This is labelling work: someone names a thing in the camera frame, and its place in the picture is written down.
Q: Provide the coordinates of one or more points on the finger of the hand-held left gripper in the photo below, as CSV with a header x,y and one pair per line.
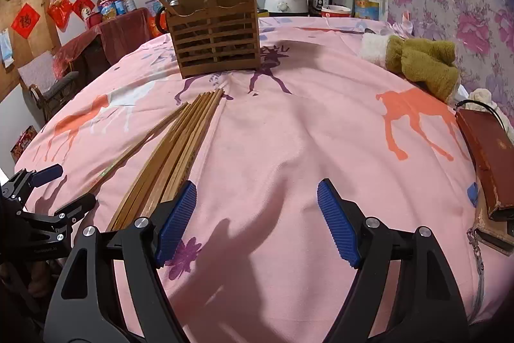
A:
x,y
78,206
46,174

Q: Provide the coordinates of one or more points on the small red diamond paper decoration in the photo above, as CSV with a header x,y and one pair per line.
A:
x,y
83,5

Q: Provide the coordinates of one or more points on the blue face mask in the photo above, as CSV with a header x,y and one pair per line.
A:
x,y
6,49

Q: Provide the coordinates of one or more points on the pink deer print bedsheet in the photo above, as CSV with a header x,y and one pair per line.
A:
x,y
289,134

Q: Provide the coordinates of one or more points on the blue labelled tin can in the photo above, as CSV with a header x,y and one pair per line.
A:
x,y
129,4

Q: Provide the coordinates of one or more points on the red and white bowl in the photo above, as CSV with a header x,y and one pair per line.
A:
x,y
336,11

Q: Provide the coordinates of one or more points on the bundle of wooden chopsticks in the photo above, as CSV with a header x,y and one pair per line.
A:
x,y
176,150

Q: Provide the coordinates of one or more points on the brown leather wallet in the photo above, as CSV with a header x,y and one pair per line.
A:
x,y
488,158

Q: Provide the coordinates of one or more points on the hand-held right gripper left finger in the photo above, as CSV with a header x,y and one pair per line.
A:
x,y
176,220

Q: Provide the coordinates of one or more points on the red printed box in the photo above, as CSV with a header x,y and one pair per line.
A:
x,y
22,144

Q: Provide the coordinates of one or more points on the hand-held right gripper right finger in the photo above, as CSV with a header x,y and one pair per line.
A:
x,y
337,224

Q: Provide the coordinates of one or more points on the red cloth covered cabinet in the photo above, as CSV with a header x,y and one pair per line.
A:
x,y
116,33

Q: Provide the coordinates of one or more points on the yellow drink bottle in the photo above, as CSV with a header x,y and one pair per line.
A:
x,y
107,7

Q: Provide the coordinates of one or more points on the white plush item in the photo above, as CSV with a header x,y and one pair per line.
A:
x,y
482,98

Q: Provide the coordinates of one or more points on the olive green plush toy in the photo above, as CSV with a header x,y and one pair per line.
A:
x,y
421,63

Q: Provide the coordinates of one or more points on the wooden slatted chopstick holder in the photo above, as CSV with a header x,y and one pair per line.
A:
x,y
215,29

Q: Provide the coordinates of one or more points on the red plastic bag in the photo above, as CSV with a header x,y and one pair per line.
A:
x,y
59,7

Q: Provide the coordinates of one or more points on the chair with grey cushion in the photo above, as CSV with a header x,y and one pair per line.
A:
x,y
44,80

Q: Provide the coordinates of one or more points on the white electric cooking pot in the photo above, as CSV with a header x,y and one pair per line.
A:
x,y
283,1

